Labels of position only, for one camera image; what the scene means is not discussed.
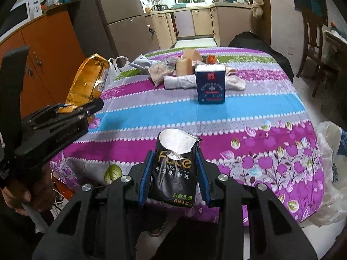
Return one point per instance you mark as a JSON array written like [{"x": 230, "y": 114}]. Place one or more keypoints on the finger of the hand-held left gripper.
[
  {"x": 43, "y": 115},
  {"x": 89, "y": 108}
]

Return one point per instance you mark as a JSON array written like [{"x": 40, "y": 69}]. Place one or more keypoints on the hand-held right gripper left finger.
[{"x": 143, "y": 180}]

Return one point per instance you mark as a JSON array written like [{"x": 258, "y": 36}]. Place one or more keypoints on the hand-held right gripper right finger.
[{"x": 203, "y": 180}]

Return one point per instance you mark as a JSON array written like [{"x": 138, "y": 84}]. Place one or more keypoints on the orange foil wrapper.
[{"x": 84, "y": 81}]

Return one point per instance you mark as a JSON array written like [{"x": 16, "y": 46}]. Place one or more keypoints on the black tissue packet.
[{"x": 173, "y": 178}]

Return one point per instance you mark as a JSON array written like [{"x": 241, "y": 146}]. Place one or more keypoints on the white blue-printed plastic packet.
[{"x": 143, "y": 62}]

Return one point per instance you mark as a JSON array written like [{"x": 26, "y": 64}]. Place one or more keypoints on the white tissue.
[{"x": 179, "y": 82}]

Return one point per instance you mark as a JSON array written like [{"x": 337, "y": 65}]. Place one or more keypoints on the blue white carton box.
[{"x": 211, "y": 86}]

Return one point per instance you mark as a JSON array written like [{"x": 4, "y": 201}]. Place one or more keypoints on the yellow sponge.
[{"x": 184, "y": 66}]

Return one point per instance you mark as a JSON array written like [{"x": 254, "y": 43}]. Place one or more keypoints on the trash bin with white bag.
[{"x": 328, "y": 140}]

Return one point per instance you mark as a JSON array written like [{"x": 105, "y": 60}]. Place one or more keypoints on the person's left hand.
[{"x": 16, "y": 199}]

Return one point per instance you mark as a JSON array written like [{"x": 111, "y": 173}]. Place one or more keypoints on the orange wooden cabinet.
[{"x": 54, "y": 46}]

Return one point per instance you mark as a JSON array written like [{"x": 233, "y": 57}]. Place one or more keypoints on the striped floral tablecloth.
[{"x": 162, "y": 111}]

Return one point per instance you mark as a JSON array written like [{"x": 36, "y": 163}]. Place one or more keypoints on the clear bag of beige scraps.
[{"x": 160, "y": 71}]

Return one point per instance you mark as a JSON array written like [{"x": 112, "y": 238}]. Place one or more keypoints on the grey refrigerator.
[{"x": 124, "y": 32}]

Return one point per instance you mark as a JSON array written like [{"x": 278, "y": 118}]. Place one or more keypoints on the white microwave oven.
[{"x": 15, "y": 16}]

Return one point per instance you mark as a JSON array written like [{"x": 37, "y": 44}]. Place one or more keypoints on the white paper box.
[{"x": 35, "y": 5}]

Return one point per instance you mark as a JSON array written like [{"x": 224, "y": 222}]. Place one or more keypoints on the brown cardboard piece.
[{"x": 193, "y": 54}]

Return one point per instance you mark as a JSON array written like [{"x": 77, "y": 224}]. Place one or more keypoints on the teal plastic basin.
[{"x": 179, "y": 6}]

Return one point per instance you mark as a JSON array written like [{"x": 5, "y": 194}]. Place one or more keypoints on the beige kitchen base cabinets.
[{"x": 203, "y": 21}]

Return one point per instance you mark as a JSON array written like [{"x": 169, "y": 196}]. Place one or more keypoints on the black bag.
[{"x": 252, "y": 42}]

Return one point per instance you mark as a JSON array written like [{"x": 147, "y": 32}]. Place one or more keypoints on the brown wooden chair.
[{"x": 311, "y": 46}]

